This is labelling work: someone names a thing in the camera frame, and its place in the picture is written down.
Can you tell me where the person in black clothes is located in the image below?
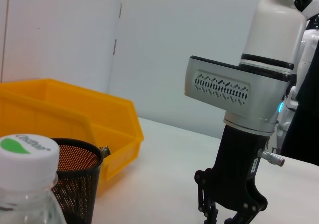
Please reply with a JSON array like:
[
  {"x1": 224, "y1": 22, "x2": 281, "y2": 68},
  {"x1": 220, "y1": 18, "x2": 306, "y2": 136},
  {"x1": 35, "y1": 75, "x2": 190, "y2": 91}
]
[{"x1": 280, "y1": 47, "x2": 319, "y2": 166}]

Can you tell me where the clear bottle with green label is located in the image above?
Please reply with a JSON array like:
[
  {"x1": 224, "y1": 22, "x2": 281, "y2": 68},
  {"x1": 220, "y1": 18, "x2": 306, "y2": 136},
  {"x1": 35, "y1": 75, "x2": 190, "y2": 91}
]
[{"x1": 0, "y1": 133, "x2": 67, "y2": 224}]

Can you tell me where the yellow plastic bin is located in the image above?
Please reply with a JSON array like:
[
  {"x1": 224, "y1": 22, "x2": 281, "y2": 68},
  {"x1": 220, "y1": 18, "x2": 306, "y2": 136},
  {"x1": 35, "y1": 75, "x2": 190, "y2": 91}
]
[{"x1": 0, "y1": 78, "x2": 145, "y2": 197}]

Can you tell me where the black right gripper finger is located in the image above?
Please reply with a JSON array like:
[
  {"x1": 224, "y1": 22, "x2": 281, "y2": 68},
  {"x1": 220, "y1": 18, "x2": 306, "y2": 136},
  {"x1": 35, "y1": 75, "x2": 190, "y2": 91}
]
[
  {"x1": 224, "y1": 210, "x2": 260, "y2": 224},
  {"x1": 197, "y1": 184, "x2": 219, "y2": 224}
]

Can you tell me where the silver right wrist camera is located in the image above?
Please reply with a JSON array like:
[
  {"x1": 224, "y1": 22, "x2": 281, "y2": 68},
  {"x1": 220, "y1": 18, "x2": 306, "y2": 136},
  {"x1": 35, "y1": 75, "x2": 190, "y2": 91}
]
[{"x1": 184, "y1": 56, "x2": 291, "y2": 124}]

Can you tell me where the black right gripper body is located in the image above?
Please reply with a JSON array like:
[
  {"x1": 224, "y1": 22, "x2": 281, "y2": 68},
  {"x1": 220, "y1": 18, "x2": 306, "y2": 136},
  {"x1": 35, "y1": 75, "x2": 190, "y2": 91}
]
[{"x1": 194, "y1": 124, "x2": 272, "y2": 213}]

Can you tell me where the green plastic wrapper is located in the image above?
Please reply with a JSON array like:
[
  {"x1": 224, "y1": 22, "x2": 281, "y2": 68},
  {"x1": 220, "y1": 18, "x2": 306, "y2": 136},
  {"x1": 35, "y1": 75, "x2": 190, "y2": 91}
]
[{"x1": 99, "y1": 145, "x2": 112, "y2": 157}]

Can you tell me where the black mesh pen holder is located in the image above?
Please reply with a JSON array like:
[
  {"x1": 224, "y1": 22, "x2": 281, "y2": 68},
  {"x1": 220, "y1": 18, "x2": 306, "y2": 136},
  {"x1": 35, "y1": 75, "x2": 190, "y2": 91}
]
[{"x1": 49, "y1": 138, "x2": 104, "y2": 224}]

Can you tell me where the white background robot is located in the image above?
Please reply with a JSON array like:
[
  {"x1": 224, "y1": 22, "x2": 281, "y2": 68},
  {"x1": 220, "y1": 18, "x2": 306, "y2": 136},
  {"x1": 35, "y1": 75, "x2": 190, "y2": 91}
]
[{"x1": 275, "y1": 0, "x2": 319, "y2": 155}]

